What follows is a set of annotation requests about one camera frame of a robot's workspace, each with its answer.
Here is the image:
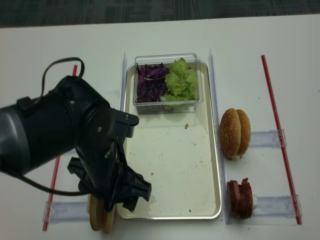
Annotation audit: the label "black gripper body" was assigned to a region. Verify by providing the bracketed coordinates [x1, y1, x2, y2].
[67, 138, 152, 212]

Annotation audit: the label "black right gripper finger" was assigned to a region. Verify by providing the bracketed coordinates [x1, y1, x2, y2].
[122, 197, 139, 213]

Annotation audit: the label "pale bottom bun half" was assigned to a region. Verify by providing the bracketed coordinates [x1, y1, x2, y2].
[102, 206, 116, 234]

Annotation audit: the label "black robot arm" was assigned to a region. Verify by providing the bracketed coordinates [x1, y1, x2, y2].
[0, 76, 152, 212]

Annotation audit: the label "left meat patty slice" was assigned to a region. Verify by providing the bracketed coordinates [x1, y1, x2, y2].
[226, 180, 242, 219]

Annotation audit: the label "green lettuce leaves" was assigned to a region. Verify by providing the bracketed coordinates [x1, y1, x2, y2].
[160, 57, 196, 103]

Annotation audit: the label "left bottom bun half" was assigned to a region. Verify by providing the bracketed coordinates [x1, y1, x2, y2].
[89, 195, 104, 231]

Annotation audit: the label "metal baking tray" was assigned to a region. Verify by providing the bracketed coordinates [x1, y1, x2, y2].
[116, 62, 222, 220]

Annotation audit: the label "right long clear divider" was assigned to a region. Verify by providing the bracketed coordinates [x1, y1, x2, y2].
[208, 48, 231, 225]

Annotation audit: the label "long clear divider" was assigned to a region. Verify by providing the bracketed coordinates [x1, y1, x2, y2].
[208, 48, 231, 225]
[119, 53, 128, 112]

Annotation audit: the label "shredded purple cabbage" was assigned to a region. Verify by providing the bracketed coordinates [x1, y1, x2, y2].
[136, 63, 169, 103]

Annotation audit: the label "left red tape strip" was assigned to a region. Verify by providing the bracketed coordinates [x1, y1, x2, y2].
[41, 64, 78, 231]

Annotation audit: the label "red tape strip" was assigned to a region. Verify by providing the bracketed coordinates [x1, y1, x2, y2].
[261, 54, 302, 225]
[41, 64, 78, 231]

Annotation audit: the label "left long clear divider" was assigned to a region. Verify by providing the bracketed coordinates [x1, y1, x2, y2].
[119, 53, 128, 112]

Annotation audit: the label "clear plastic container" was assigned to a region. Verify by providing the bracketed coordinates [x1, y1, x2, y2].
[132, 53, 203, 115]

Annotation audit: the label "front sesame top bun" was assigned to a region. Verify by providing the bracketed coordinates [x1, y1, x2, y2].
[219, 108, 241, 159]

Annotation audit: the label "sesame bun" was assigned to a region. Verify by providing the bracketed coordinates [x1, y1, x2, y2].
[219, 108, 241, 159]
[236, 109, 251, 157]

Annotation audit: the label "rear sesame top bun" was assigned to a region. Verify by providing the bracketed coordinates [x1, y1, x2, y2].
[236, 109, 251, 157]

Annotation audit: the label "right red tape strip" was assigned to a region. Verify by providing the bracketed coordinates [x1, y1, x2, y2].
[261, 54, 302, 225]

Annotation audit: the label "lower left clear rail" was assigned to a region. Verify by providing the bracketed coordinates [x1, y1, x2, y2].
[42, 201, 90, 223]

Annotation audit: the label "clear rail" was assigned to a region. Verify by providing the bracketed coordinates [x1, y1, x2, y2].
[249, 129, 287, 148]
[42, 201, 90, 223]
[229, 195, 303, 226]

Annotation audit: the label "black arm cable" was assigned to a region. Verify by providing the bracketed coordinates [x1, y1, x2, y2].
[0, 56, 126, 213]

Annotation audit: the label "lower right clear rail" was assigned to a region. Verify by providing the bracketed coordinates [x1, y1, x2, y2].
[229, 195, 303, 226]

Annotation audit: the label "upper right clear rail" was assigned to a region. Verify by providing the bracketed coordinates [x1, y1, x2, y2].
[249, 129, 287, 148]

